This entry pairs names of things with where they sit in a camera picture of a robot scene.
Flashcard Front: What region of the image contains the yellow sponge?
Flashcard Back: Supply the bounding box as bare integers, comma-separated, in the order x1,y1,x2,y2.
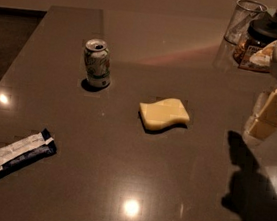
139,98,190,131

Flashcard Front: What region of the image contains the blueberry rxbar wrapper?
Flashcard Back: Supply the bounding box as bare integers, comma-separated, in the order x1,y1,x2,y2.
0,128,57,178

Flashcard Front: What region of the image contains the glass jar black lid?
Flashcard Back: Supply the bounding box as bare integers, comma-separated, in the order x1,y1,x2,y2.
233,15,277,73

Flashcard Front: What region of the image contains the green soda can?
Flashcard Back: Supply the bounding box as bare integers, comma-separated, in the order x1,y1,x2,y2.
84,39,110,89

